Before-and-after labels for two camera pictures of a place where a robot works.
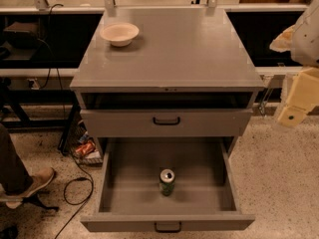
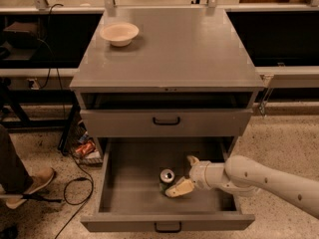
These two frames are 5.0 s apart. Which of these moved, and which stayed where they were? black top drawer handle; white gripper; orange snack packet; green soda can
Moved: white gripper
Stayed: black top drawer handle; orange snack packet; green soda can
